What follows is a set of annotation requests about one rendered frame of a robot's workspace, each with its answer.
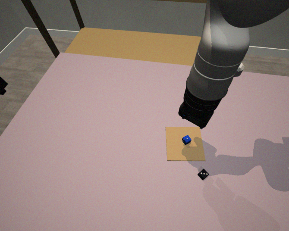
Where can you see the tan flat mat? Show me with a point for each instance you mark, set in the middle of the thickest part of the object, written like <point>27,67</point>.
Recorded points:
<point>177,150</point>

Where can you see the blue die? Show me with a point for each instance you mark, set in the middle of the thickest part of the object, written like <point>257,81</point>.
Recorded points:
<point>186,140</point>

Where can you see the black die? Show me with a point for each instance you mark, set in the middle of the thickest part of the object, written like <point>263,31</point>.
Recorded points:
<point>203,174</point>

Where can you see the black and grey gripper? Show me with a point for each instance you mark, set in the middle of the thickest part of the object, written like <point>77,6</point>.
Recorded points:
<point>203,95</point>

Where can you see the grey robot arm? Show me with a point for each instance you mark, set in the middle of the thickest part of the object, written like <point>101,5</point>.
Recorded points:
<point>225,38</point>

